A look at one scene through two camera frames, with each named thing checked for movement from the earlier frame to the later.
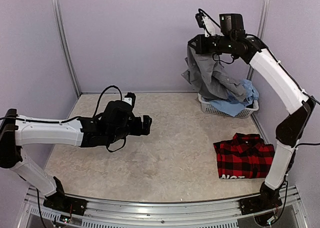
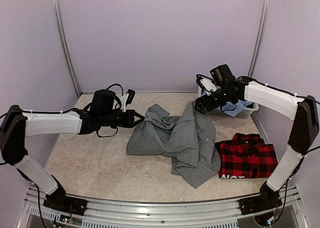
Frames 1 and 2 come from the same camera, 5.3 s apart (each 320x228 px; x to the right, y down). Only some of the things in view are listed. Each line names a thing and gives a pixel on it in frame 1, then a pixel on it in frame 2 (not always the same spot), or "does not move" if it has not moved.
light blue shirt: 233,107 does not move
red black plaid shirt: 245,156 does not move
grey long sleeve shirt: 209,78 → 189,140
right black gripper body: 207,48 → 222,96
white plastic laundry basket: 210,108 does not move
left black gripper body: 137,130 → 123,123
